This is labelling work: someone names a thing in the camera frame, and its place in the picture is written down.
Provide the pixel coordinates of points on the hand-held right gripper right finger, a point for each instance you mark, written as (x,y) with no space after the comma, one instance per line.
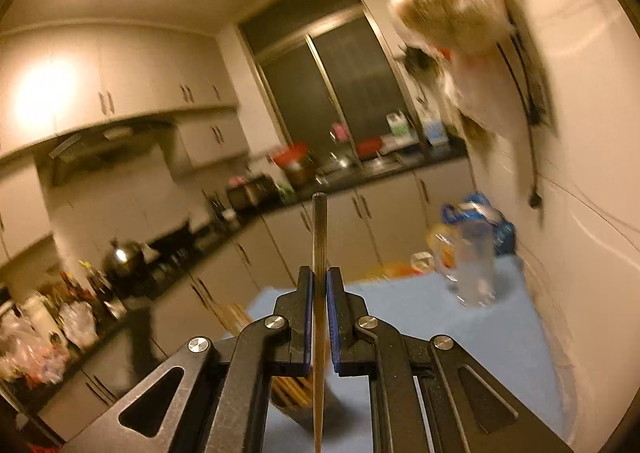
(334,328)

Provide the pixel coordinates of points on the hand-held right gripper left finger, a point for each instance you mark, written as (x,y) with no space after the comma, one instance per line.
(306,328)

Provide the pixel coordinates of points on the bunch of wooden chopsticks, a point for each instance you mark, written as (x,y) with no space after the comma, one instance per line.
(235,318)

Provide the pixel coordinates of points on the single tan wooden chopstick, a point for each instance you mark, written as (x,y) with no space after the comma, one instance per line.
(320,243)

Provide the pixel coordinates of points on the dark grey utensil holder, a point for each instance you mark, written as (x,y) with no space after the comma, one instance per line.
(292,415)

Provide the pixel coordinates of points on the steel wok with lid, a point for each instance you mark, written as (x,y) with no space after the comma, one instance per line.
(124,260)

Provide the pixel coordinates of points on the pile of countertop plastic bags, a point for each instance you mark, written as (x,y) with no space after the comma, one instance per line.
(40,338)

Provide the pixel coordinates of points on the orange plastic bag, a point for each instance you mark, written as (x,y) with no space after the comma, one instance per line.
(440,243)

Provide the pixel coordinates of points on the blue tablecloth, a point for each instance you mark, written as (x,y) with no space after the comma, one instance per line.
(475,358)

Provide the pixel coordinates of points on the metal countertop box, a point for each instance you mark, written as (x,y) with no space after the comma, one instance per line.
(250,193)

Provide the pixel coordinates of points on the clear glass mug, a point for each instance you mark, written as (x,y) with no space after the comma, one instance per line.
(475,268)

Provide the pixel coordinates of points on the brown cooking pot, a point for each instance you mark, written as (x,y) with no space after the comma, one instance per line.
(299,174)

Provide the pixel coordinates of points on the black kitchen counter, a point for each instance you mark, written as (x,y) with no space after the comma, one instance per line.
(380,168)

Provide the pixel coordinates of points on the large red basin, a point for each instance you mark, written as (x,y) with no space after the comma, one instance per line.
(290,155)

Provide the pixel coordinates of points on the metal sink faucet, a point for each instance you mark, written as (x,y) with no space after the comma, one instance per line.
(337,150)

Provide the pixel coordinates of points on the small red basin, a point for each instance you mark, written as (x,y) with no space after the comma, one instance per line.
(369,148)

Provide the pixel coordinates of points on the blue plastic bag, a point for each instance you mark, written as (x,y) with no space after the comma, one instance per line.
(502,233)

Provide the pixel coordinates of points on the pink cloth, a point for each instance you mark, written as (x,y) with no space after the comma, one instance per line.
(341,130)

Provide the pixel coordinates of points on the black range hood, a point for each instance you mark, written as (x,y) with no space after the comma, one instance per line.
(110,148)

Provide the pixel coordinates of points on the green label detergent jug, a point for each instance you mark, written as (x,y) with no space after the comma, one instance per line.
(398,125)

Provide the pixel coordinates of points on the blue label detergent jug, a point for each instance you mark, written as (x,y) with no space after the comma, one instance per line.
(435,130)

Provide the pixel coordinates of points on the dark frosted kitchen window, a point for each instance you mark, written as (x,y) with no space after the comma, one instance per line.
(300,93)

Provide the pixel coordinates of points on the beige upper cabinets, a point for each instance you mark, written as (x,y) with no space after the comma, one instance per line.
(140,78)

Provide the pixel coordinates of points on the hanging plastic bags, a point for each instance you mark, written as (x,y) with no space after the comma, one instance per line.
(460,23)

